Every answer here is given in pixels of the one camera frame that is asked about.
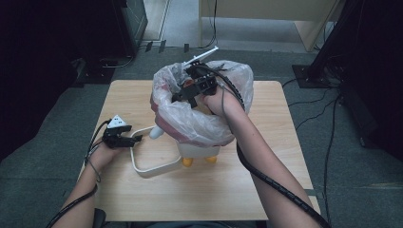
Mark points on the black curtain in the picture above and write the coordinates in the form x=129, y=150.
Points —
x=374, y=63

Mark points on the light wooden cabinet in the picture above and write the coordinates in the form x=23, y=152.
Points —
x=269, y=9

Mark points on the black chair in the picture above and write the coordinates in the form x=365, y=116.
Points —
x=99, y=218

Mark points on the person's left hand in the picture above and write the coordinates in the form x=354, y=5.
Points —
x=99, y=158

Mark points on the person's right hand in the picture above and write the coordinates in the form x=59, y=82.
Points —
x=221, y=103

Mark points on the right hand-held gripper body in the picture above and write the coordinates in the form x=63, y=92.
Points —
x=202, y=84

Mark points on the black stand base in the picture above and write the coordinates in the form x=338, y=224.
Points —
x=304, y=77

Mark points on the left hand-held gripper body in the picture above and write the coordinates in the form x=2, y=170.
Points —
x=115, y=139

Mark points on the grey tape strip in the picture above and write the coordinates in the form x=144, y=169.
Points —
x=310, y=192

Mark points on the dark glass cabinet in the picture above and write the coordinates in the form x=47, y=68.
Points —
x=133, y=22

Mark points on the translucent plastic trash bag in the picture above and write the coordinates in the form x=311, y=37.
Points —
x=190, y=123

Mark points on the white trash can yellow feet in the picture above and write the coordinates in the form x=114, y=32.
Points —
x=196, y=152

